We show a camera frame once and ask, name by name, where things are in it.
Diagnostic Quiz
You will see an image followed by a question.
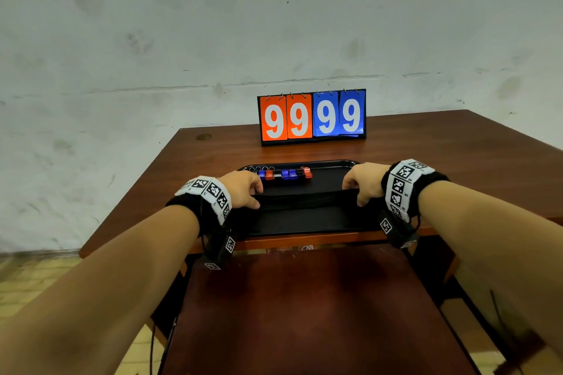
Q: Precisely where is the person's right hand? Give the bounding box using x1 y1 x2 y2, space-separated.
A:
341 162 391 207

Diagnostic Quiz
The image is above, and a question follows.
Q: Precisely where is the person's left hand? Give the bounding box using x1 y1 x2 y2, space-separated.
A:
218 170 264 211

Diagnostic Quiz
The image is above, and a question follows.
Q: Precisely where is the black plastic tray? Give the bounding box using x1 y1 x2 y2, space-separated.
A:
228 160 388 239

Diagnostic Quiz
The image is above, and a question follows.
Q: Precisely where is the group of coloured plastic clips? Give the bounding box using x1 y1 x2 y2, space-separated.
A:
246 166 313 181

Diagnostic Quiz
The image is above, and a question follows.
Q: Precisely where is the bundle of black lanyards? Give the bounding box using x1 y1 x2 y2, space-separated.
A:
239 190 379 213

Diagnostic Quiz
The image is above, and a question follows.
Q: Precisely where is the person's right forearm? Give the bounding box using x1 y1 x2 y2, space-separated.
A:
418 180 563 349

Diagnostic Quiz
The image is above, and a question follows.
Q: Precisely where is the person's left forearm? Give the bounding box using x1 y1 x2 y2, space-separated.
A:
0 205 201 375

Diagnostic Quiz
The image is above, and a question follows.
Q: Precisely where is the black white marker wristband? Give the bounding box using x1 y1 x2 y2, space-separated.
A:
166 175 233 237
381 159 450 224

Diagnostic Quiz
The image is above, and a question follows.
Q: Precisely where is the orange blue flip scoreboard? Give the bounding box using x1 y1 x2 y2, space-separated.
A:
257 88 367 147

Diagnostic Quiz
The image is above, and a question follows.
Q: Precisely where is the brown wooden desk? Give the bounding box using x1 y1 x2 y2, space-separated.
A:
79 110 563 345

